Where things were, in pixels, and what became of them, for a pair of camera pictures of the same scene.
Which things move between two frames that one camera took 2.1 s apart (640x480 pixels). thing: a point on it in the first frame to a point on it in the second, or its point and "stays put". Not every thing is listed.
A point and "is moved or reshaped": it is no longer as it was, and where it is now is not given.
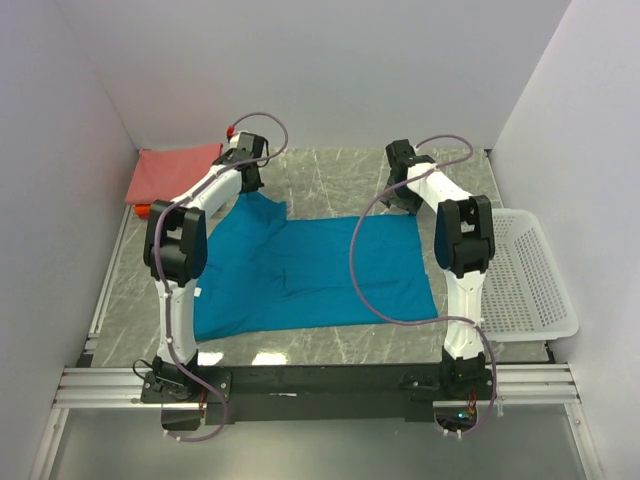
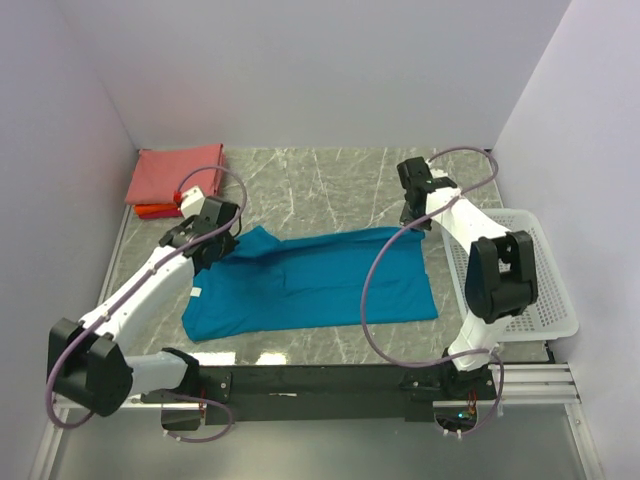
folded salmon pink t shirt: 160,174 stays put
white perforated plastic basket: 523,297 stays put
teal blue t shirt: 267,271 is moved or reshaped
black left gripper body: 258,185 to 190,224
